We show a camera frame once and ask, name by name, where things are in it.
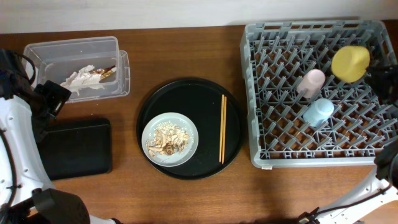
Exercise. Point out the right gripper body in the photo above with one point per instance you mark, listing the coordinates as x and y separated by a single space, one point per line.
380 79

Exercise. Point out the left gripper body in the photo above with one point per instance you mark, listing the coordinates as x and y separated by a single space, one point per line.
51 102

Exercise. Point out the white tissue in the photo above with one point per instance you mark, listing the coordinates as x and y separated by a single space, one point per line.
76 81
94 81

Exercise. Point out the yellow bowl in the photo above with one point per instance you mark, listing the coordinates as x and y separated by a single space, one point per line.
349 64

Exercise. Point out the gold foil wrapper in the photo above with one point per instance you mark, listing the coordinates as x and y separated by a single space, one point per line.
104 72

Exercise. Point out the blue cup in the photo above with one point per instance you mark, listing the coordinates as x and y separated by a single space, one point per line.
318 112

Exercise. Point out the pink cup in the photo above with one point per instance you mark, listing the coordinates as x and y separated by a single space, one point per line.
311 83

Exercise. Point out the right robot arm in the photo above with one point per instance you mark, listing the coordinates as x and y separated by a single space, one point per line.
380 186

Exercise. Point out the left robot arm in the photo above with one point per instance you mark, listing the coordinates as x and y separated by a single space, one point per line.
32 153

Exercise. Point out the clear plastic waste bin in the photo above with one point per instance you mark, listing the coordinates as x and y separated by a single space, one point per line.
57 60

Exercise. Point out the grey dishwasher rack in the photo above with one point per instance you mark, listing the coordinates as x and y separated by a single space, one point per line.
275 56

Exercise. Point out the black rectangular tray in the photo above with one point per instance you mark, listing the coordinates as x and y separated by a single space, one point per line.
77 149

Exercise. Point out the food scraps on plate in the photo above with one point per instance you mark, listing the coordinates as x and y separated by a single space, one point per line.
167 139

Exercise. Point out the grey plate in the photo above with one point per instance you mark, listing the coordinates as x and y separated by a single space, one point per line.
177 159

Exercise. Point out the round black tray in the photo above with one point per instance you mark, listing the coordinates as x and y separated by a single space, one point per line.
200 101

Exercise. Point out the left wooden chopstick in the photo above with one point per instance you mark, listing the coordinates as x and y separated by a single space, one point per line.
221 127

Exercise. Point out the wooden chopstick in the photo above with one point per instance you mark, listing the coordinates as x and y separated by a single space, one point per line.
221 127
224 129

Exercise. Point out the right wooden chopstick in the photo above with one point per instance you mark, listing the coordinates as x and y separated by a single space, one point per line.
224 129

